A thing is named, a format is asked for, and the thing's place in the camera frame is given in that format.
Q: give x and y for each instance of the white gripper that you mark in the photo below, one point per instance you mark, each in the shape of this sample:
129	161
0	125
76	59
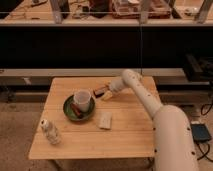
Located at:
115	86

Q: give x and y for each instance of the brown blackboard eraser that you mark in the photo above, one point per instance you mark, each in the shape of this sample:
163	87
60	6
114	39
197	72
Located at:
99	91

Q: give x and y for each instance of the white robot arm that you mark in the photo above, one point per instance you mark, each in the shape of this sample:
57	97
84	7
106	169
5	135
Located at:
173	140

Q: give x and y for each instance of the white ceramic cup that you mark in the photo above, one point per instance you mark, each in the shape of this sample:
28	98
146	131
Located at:
82	99

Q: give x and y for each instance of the brown stick on plate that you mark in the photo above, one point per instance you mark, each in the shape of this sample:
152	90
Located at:
76	111

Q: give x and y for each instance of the green plate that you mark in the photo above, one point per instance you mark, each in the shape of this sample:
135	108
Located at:
72	116

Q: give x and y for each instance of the wooden folding table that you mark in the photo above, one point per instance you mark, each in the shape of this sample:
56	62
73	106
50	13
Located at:
130	135

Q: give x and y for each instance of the white plastic bottle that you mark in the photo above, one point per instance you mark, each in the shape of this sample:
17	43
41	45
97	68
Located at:
50	131

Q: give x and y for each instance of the black foot pedal box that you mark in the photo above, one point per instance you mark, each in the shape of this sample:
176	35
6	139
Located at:
200	133

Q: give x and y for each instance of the wooden workbench shelf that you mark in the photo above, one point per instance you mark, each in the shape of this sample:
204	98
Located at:
106	13

